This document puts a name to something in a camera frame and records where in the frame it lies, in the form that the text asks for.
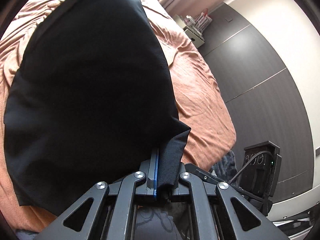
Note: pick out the black pants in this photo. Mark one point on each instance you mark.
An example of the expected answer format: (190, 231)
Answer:
(46, 168)

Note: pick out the dark grey wardrobe doors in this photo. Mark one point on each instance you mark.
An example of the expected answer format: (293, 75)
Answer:
(261, 96)

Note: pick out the white bedside table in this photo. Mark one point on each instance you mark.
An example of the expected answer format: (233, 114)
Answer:
(194, 27)

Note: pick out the brown bed cover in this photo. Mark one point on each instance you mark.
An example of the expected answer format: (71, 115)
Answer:
(198, 99)

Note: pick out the person's dark trousers leg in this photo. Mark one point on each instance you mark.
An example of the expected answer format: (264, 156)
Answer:
(166, 222)

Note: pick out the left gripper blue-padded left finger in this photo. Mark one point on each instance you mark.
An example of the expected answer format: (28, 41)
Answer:
(142, 184)

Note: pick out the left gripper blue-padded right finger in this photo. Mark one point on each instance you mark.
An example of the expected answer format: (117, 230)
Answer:
(182, 187)

